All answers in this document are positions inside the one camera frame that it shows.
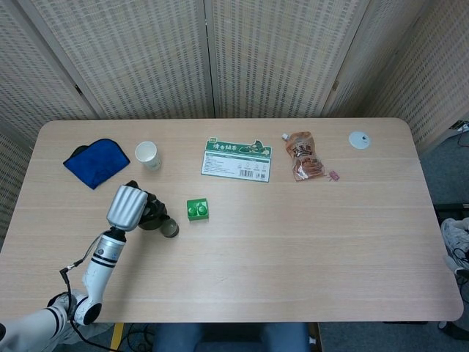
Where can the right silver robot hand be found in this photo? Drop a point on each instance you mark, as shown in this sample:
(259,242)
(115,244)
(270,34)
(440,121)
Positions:
(456,238)

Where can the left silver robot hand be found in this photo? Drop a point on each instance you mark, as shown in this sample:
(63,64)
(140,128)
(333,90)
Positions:
(126,207)

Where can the black round pot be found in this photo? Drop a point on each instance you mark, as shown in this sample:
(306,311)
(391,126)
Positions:
(150,224)

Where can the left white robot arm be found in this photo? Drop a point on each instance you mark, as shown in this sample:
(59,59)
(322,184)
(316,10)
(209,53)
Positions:
(102,260)

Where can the small grey cup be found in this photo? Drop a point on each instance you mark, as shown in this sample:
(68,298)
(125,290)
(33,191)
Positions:
(170,231)

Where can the blue folded cloth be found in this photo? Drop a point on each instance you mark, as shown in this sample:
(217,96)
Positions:
(97,161)

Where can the white paper cup, leaf print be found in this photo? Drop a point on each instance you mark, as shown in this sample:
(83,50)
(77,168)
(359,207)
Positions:
(148,155)

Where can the green building block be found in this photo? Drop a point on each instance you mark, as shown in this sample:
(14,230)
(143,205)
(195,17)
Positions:
(198,216)

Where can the black item under blue cloth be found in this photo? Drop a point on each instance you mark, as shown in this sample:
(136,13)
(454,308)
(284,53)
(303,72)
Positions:
(78,149)

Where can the white table foot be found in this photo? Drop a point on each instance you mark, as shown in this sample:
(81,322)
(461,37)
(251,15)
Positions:
(445,325)

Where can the white power strip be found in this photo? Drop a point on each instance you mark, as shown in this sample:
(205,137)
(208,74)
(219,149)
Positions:
(461,127)

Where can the green and white printed card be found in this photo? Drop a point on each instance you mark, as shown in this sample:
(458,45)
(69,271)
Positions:
(234,163)

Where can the yellow bar under table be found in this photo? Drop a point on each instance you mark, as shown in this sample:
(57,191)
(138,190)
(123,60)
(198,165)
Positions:
(116,337)

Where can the pink binder clip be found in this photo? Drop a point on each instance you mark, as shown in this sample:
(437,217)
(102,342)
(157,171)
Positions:
(333,176)

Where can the white round grommet cover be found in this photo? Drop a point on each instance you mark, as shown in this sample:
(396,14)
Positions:
(357,141)

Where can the woven folding screen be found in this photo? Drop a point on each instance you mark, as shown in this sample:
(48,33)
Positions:
(146,55)

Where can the blue robot body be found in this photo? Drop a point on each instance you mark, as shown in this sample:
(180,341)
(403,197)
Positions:
(231,337)

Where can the brown spouted drink pouch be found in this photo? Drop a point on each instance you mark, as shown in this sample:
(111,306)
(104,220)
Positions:
(304,157)

